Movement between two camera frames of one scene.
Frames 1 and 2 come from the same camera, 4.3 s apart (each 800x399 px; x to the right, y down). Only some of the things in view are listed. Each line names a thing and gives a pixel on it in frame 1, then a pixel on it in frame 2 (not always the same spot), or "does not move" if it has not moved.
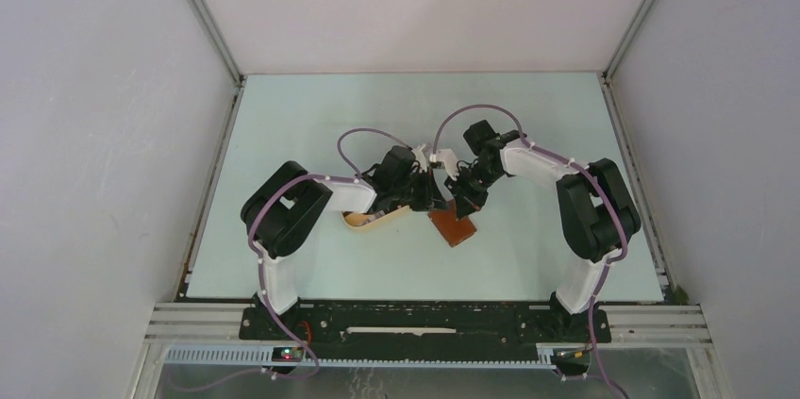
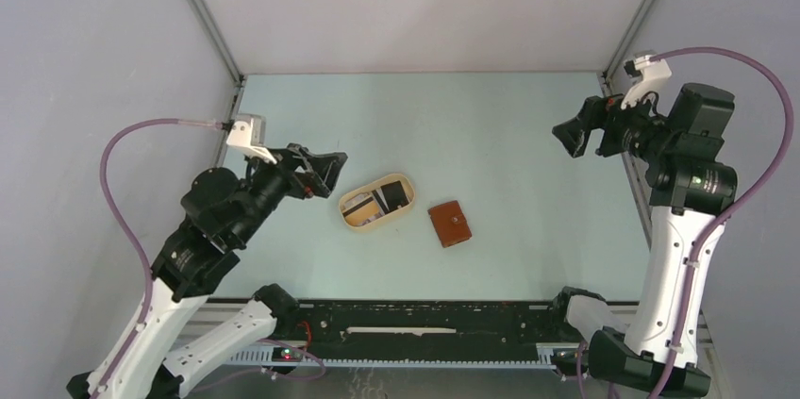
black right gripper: x=466 y=203 -> x=597 y=112
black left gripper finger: x=435 y=198 -> x=326 y=172
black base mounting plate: x=425 y=330 does not move
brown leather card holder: x=456 y=231 does not move
